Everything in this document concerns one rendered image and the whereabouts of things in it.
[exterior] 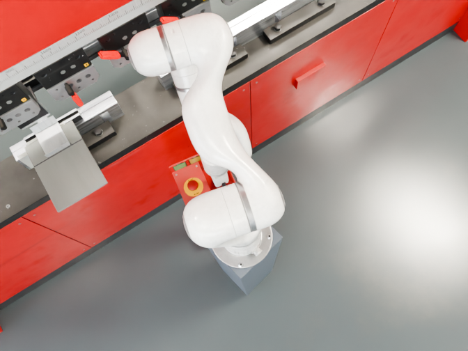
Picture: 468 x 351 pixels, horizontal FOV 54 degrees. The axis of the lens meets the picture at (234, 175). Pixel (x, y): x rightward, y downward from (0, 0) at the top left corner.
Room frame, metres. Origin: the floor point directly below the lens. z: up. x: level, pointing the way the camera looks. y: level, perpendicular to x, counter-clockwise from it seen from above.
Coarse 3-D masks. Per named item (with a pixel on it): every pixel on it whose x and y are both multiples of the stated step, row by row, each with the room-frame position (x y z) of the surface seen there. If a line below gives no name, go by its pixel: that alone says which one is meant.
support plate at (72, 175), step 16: (64, 128) 0.70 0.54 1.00; (32, 144) 0.66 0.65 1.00; (80, 144) 0.63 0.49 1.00; (32, 160) 0.60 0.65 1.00; (48, 160) 0.59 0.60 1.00; (64, 160) 0.58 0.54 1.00; (80, 160) 0.57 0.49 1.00; (48, 176) 0.53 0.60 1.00; (64, 176) 0.53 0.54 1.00; (80, 176) 0.52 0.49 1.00; (96, 176) 0.51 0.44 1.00; (48, 192) 0.48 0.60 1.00; (64, 192) 0.47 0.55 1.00; (80, 192) 0.46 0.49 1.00; (64, 208) 0.42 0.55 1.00
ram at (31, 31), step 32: (0, 0) 0.73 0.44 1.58; (32, 0) 0.75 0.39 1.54; (64, 0) 0.78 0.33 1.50; (96, 0) 0.81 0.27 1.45; (128, 0) 0.84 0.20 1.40; (160, 0) 0.87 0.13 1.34; (0, 32) 0.71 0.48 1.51; (32, 32) 0.74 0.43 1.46; (64, 32) 0.76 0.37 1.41; (96, 32) 0.79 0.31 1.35; (0, 64) 0.69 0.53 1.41
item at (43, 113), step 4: (36, 100) 0.72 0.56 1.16; (40, 104) 0.72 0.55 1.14; (40, 108) 0.71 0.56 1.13; (44, 108) 0.72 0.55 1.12; (40, 112) 0.71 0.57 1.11; (44, 112) 0.71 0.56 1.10; (48, 112) 0.72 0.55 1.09; (36, 116) 0.70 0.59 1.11; (40, 116) 0.70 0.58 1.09; (44, 116) 0.71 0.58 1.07; (28, 120) 0.69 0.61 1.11; (32, 120) 0.69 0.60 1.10; (36, 120) 0.70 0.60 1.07; (24, 124) 0.68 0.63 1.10; (28, 124) 0.68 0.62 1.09; (32, 124) 0.70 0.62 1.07; (20, 128) 0.67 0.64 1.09; (24, 128) 0.68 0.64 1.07
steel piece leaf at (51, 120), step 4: (52, 116) 0.73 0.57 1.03; (44, 120) 0.72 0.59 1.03; (48, 120) 0.72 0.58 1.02; (52, 120) 0.72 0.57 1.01; (56, 120) 0.73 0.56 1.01; (40, 124) 0.71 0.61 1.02; (44, 124) 0.71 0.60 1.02; (48, 124) 0.72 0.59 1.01; (52, 124) 0.72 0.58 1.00; (32, 128) 0.70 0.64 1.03; (36, 128) 0.70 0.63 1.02; (40, 128) 0.70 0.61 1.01; (44, 128) 0.71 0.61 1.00; (36, 132) 0.70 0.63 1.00
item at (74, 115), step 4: (68, 112) 0.75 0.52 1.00; (72, 112) 0.75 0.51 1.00; (76, 112) 0.75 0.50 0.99; (64, 116) 0.74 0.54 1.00; (68, 116) 0.74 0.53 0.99; (72, 116) 0.74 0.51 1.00; (76, 116) 0.73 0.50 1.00; (80, 116) 0.74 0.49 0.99; (60, 120) 0.73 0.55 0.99; (64, 120) 0.73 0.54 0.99; (68, 120) 0.72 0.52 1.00; (72, 120) 0.73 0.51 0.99; (76, 120) 0.73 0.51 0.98; (28, 136) 0.69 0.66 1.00; (32, 136) 0.69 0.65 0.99; (24, 140) 0.68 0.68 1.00; (28, 140) 0.68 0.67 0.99
